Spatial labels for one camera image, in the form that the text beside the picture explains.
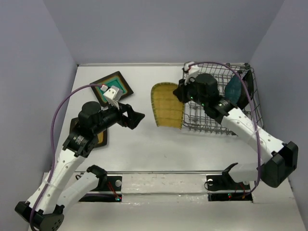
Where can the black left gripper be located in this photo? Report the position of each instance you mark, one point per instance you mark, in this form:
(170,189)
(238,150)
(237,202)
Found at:
(134,119)

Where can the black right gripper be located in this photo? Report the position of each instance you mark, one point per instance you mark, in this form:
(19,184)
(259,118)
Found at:
(180,91)

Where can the green yellow woven-pattern plate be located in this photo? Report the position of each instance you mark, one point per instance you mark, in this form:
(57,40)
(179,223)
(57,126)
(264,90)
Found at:
(168,111)

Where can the black plate with green centre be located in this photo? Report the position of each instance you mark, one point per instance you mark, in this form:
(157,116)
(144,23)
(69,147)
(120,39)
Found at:
(115,79)

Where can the dark teal square plate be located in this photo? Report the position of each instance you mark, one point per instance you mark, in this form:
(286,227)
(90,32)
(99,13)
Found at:
(233,90)

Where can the black floral square plate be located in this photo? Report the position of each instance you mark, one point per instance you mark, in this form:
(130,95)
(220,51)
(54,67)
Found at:
(248,81)

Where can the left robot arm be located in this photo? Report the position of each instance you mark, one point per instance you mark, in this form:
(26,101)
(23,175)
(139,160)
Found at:
(44,210)

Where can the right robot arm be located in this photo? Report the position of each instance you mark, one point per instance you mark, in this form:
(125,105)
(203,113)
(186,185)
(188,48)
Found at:
(276,160)

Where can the black plate with yellow centre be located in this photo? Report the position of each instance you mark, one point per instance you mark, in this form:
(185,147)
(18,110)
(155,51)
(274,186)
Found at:
(102,137)

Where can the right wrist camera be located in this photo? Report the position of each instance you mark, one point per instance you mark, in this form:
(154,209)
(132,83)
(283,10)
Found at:
(190,71)

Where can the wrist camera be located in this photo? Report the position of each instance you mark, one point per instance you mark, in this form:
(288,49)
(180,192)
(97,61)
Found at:
(113,95)
(190,71)

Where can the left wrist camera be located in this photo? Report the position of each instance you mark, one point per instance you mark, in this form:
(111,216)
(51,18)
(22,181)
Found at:
(113,95)

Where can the grey wire dish rack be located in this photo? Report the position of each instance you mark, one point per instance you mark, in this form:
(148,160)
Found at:
(250,118)

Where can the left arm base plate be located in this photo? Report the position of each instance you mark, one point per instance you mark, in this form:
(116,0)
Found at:
(108,192)

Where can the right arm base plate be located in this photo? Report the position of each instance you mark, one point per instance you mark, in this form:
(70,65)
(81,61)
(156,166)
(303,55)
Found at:
(222,191)

